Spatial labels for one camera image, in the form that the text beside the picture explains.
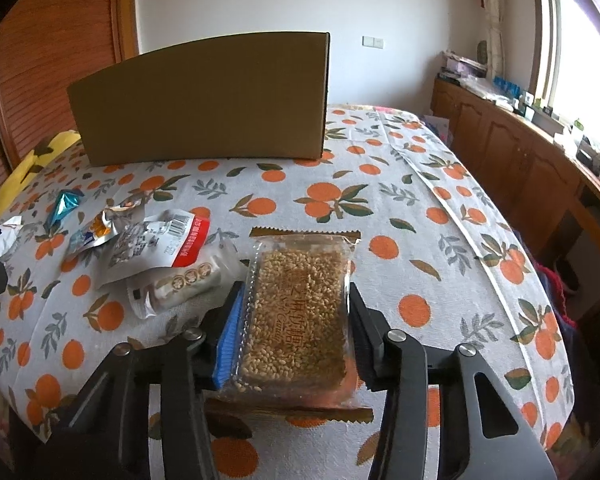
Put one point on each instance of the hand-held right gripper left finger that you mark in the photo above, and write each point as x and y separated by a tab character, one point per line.
228	337

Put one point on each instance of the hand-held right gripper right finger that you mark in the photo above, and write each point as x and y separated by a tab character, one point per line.
362	340

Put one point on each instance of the clear sesame candy packet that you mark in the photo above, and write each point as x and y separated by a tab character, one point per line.
295	310

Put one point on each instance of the brown cardboard box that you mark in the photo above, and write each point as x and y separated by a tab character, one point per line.
205	105

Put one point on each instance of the white cake snack packet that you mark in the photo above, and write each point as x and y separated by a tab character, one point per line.
180	282

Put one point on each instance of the orange fruit print tablecloth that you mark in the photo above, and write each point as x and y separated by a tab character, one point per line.
360	240

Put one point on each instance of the teal snack packet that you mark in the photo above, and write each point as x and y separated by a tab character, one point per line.
67	203

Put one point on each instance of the silver orange foil packet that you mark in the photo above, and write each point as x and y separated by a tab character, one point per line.
97	232

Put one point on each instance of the yellow plush toy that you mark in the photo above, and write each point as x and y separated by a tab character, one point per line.
30	165

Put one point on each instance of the white red snack packet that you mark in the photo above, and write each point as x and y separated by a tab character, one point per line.
140	245

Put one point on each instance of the red knitted cloth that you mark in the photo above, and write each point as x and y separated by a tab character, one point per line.
557	285

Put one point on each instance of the white paper bag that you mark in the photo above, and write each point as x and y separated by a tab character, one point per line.
437	125

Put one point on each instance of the pink floral cloth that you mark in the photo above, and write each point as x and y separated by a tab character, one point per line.
365	107

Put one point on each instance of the long wooden cabinet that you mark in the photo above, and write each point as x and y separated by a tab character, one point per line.
500	140

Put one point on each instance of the wooden louvered wardrobe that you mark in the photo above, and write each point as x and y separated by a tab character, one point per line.
55	35

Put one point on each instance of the row of blue bottles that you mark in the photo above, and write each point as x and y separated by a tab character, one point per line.
507	87

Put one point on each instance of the stack of purple boxes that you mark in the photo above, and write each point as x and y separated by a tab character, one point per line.
460	65

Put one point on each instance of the round grey ornament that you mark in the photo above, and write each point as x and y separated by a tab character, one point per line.
483	51

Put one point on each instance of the white patterned curtain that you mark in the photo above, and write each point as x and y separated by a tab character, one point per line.
490	10

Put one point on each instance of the wooden framed window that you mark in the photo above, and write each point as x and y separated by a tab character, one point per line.
575	50

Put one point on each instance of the white wall switch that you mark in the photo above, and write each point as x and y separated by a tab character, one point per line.
373	42

